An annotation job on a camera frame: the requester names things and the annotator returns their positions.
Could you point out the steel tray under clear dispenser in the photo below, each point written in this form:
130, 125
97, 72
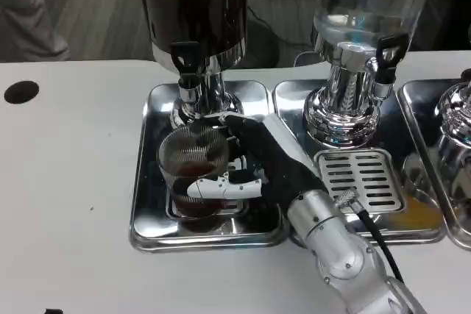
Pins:
290, 108

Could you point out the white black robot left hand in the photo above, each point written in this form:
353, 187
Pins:
52, 311

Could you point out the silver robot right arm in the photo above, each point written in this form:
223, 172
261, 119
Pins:
338, 248

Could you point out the steel tray under dark dispenser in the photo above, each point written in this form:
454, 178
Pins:
147, 189

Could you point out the grey draped fabric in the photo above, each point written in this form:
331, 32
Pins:
25, 16

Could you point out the black round counter hole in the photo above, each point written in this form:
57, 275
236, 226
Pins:
21, 92

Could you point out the steel tray under chrome base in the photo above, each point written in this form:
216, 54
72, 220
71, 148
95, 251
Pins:
419, 108

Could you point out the chrome drink dispenser base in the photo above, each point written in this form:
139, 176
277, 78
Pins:
456, 111

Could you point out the clear water drink dispenser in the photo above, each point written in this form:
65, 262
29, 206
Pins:
353, 82

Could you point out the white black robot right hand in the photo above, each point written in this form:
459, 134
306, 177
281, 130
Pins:
272, 167

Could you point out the clear ribbed glass cup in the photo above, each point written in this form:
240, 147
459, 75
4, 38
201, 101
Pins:
176, 167

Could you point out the dark drink dispenser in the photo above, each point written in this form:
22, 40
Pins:
191, 5

